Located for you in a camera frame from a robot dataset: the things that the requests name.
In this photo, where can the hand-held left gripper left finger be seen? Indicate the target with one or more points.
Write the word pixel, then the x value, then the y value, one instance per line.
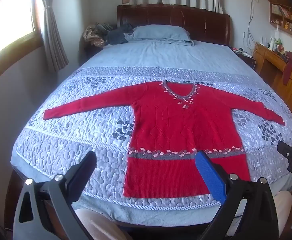
pixel 84 170

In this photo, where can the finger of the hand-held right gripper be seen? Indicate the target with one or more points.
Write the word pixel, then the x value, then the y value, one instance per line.
pixel 286 150

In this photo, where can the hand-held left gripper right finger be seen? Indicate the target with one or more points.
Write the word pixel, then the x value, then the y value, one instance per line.
pixel 208 177

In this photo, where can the red knitted sweater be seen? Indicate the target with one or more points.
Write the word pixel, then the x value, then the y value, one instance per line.
pixel 173 120

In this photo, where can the dark blue clothes pile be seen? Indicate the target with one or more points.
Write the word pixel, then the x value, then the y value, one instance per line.
pixel 117 36

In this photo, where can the bed with white patterned cover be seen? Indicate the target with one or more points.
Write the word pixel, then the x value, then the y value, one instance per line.
pixel 85 140

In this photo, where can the person's beige trousers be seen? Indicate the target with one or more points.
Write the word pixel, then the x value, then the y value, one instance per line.
pixel 98 226

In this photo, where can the hanging red sock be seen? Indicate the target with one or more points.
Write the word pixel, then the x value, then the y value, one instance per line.
pixel 289 67

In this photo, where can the wooden desk cabinet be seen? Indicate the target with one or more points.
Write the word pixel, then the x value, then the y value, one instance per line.
pixel 273 67

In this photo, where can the bedside table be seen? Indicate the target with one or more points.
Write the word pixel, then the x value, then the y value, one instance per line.
pixel 243 57

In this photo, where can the beige floral cloth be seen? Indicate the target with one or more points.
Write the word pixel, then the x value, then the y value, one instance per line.
pixel 92 36

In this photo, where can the grey window curtain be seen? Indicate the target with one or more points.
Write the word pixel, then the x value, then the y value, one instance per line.
pixel 52 30

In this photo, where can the light blue pillow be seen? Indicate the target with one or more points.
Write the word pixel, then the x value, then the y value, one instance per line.
pixel 158 33

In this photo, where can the dark wooden headboard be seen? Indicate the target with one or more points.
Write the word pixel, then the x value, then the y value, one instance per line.
pixel 173 15

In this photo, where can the window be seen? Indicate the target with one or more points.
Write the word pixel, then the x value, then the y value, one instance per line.
pixel 8 17

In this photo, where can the wooden wall shelf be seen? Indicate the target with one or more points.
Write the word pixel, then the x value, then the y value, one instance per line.
pixel 288 17

